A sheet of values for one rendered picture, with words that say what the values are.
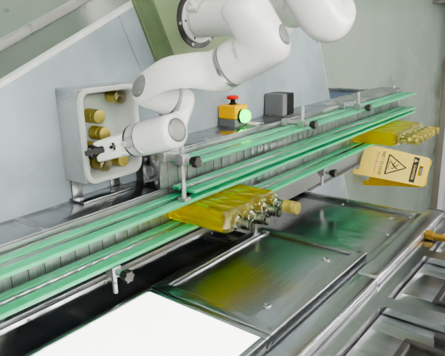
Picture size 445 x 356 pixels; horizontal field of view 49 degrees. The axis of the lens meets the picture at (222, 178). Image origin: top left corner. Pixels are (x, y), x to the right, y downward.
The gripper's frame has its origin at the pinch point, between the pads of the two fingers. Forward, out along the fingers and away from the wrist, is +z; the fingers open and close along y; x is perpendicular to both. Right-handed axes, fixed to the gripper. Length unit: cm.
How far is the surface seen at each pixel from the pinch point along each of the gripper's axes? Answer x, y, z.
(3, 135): 8.3, -19.7, 3.5
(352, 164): -38, 133, 2
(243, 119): -3, 55, -3
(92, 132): 4.4, 0.8, 0.8
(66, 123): 7.9, -5.6, 0.4
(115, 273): -26.7, -11.7, -9.9
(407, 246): -48, 55, -47
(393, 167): -87, 347, 72
